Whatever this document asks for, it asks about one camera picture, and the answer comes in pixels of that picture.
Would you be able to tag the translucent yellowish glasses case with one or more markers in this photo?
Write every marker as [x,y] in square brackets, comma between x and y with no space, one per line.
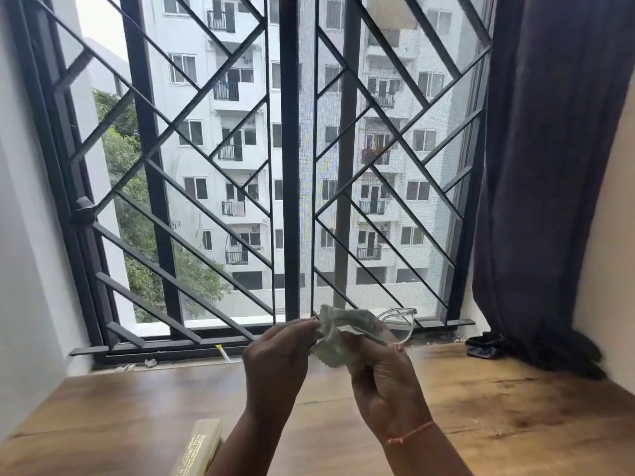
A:
[198,448]

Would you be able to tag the person's right forearm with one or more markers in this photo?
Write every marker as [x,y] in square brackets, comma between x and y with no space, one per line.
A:
[426,453]

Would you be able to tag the light green cleaning cloth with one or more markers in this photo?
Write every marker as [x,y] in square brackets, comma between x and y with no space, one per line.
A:
[337,337]

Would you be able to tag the person's left hand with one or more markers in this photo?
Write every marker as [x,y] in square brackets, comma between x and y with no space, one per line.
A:
[275,371]

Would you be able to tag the clear-framed eyeglasses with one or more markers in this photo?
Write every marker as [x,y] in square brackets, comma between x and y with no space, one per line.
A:
[402,329]

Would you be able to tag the black window frame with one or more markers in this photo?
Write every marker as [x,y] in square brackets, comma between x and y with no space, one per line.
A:
[290,143]

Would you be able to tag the person's right hand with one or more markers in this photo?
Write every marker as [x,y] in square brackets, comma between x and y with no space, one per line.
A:
[389,386]

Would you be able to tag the dark curtain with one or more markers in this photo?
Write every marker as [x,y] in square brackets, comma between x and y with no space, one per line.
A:
[545,168]

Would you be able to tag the pink wrist thread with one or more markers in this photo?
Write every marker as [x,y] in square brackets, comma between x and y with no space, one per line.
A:
[412,433]

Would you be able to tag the green tree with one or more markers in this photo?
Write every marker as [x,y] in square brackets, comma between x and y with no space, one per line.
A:
[134,203]

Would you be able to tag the black metal window grille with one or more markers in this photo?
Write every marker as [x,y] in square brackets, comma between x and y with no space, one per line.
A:
[84,349]

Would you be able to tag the dark crumpled cloth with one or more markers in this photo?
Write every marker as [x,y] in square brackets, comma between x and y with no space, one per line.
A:
[485,347]

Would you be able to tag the white apartment building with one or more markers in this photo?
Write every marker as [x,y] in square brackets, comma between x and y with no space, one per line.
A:
[223,153]

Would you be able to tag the white stick yellow tip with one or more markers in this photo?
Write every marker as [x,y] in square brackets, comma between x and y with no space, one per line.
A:
[222,353]

